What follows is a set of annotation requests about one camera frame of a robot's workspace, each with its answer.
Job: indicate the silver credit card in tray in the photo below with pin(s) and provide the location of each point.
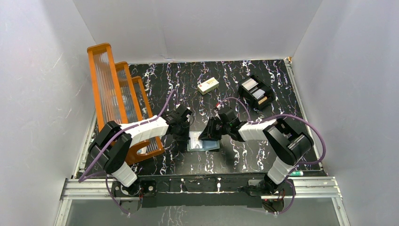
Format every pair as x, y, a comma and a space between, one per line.
249, 84

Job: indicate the black card tray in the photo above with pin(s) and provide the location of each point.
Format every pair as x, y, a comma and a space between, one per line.
260, 96

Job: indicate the green white marker pen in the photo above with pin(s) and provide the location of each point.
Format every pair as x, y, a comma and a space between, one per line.
297, 174

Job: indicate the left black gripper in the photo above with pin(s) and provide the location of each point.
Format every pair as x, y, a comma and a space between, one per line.
181, 129

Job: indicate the orange acrylic file rack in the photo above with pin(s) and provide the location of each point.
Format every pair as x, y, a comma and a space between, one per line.
118, 96

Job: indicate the mint green card holder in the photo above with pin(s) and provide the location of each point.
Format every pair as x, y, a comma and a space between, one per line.
209, 145

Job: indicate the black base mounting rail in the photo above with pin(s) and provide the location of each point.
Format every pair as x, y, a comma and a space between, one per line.
206, 190

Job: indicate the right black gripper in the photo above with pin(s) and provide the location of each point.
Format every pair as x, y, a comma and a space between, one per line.
209, 133

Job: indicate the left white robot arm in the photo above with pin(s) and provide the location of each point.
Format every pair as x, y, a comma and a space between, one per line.
111, 146

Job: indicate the small cream cardboard box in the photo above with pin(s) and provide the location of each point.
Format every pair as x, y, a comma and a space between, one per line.
208, 86

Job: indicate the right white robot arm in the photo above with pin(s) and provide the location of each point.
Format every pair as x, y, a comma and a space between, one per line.
288, 144

